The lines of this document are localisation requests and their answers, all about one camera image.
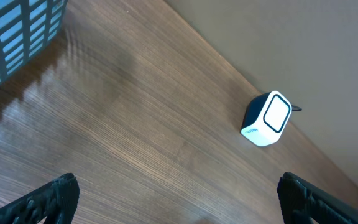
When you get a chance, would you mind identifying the white barcode scanner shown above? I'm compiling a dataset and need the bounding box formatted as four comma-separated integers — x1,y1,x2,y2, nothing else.
241,91,292,147

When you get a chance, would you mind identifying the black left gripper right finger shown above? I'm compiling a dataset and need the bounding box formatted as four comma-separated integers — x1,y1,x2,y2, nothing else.
277,172,358,224

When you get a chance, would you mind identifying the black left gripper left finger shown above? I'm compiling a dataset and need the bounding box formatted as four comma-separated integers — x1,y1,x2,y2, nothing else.
0,173,80,224

